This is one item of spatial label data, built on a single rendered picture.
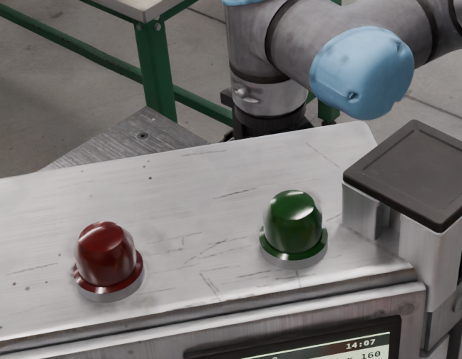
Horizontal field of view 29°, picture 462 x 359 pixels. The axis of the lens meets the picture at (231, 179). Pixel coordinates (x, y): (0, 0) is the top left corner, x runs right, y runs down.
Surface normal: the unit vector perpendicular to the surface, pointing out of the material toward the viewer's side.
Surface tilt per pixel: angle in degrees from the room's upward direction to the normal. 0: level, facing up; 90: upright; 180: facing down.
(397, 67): 90
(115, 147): 0
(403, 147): 0
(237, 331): 90
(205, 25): 0
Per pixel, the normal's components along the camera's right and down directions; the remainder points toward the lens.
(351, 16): 0.02, -0.75
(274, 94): 0.01, 0.65
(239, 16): -0.65, 0.45
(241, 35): -0.78, 0.49
